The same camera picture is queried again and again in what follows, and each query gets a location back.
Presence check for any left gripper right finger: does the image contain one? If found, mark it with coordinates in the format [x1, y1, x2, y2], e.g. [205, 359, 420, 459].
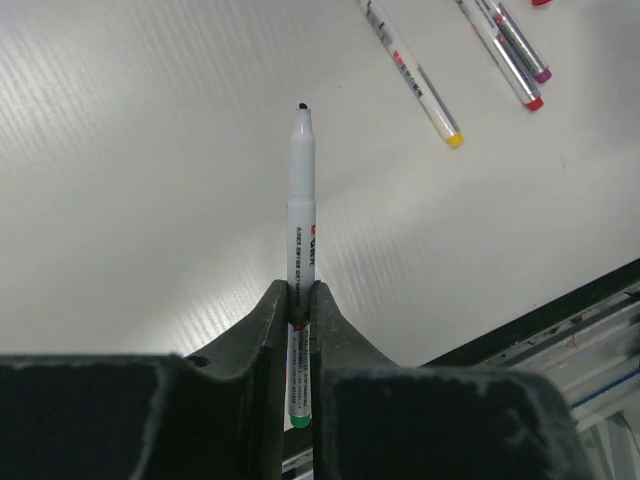
[311, 282, 592, 479]

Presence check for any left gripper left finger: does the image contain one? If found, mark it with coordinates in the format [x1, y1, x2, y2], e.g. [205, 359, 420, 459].
[1, 280, 287, 479]

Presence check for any green marker pen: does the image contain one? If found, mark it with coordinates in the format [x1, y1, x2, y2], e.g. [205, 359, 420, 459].
[286, 103, 316, 428]

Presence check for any yellow marker pen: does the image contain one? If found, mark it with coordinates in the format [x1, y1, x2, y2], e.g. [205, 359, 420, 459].
[356, 1, 464, 149]

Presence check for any red marker pen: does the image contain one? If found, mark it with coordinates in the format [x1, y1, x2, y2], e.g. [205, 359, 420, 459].
[456, 0, 544, 112]

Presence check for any purple marker pen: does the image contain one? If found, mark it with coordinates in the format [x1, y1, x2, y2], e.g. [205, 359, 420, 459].
[487, 1, 552, 84]

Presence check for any aluminium frame rail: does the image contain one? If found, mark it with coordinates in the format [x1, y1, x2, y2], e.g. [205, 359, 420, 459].
[283, 263, 639, 479]

